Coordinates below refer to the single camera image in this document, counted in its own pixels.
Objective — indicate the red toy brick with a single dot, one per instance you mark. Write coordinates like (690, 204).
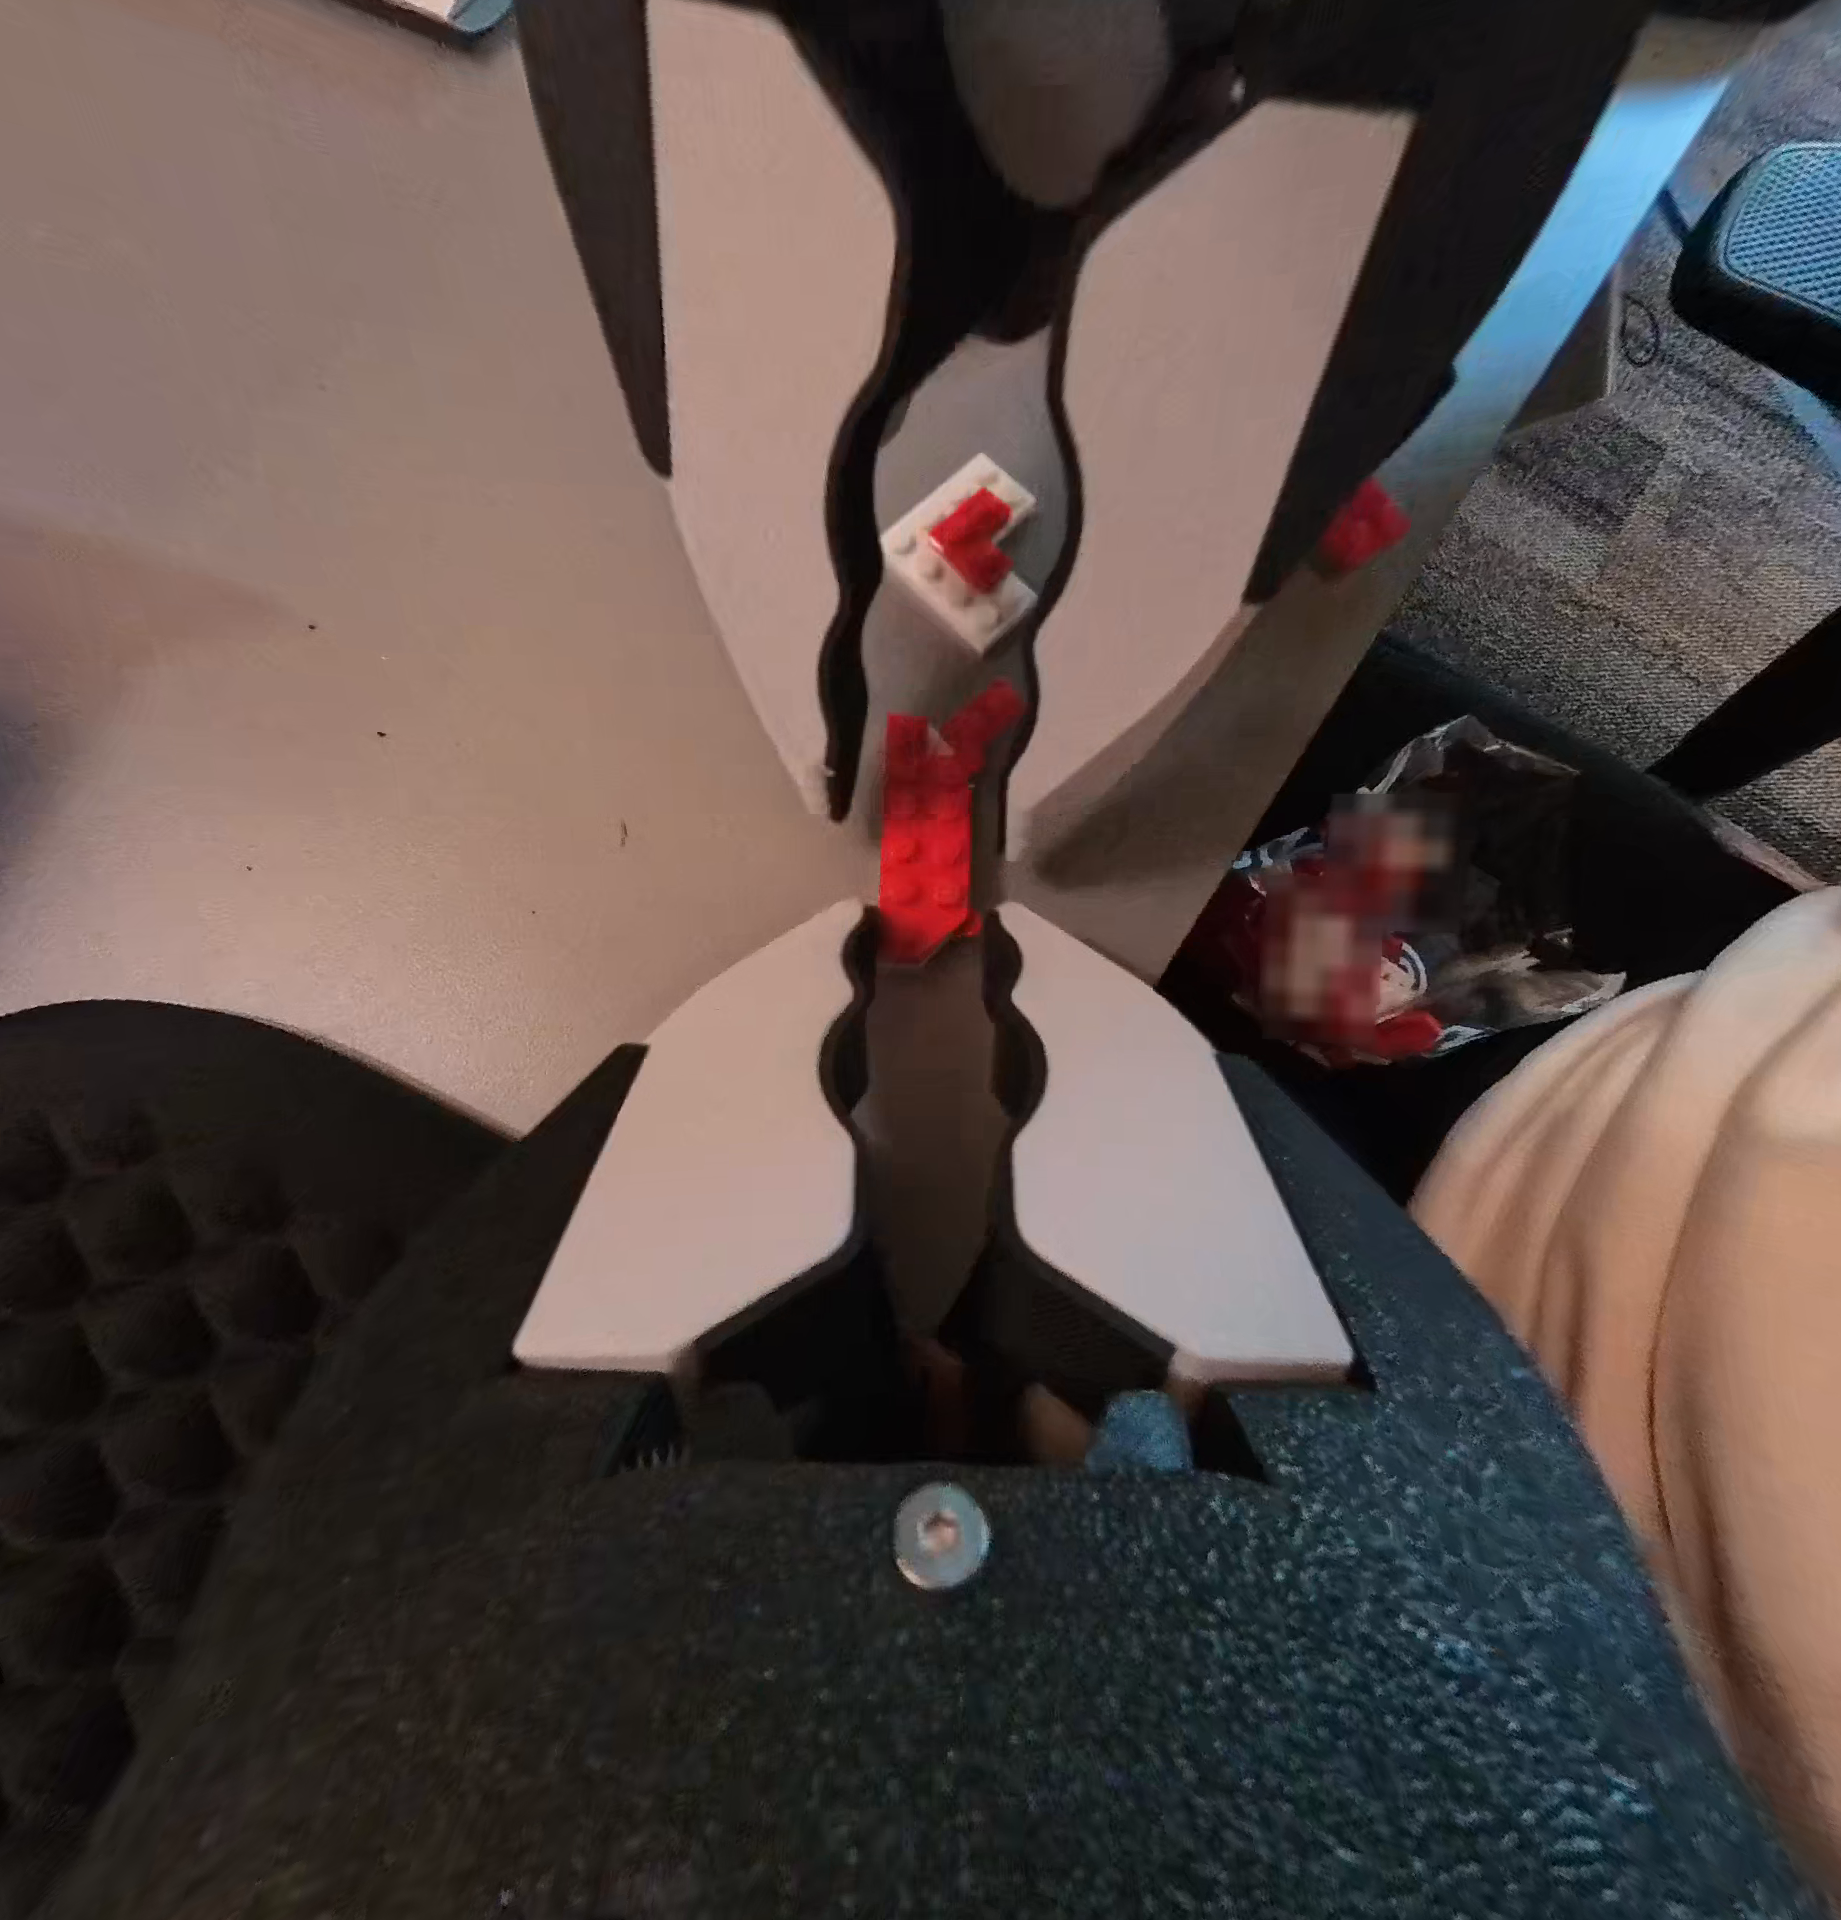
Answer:
(1363, 524)

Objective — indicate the white toy plate with red bricks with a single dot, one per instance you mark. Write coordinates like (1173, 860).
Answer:
(935, 578)

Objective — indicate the black quilted pad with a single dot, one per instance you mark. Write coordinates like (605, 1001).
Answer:
(110, 1274)

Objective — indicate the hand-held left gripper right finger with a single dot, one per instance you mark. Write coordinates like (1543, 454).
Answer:
(1161, 1185)

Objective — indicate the red toy brick assembly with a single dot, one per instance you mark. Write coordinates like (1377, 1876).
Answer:
(921, 854)

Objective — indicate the person's beige clothing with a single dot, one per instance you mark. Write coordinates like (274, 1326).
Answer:
(1685, 1350)

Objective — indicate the crinkled red printed plastic bag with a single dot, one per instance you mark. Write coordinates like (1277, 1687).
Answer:
(1460, 758)

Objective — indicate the black office chair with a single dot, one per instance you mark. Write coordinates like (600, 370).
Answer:
(1789, 255)

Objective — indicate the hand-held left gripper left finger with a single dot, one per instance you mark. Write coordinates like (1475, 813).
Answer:
(711, 1171)

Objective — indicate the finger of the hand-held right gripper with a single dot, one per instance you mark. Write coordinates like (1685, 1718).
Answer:
(1205, 375)
(770, 375)

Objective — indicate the white instruction booklet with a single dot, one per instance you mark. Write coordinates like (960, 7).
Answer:
(454, 13)

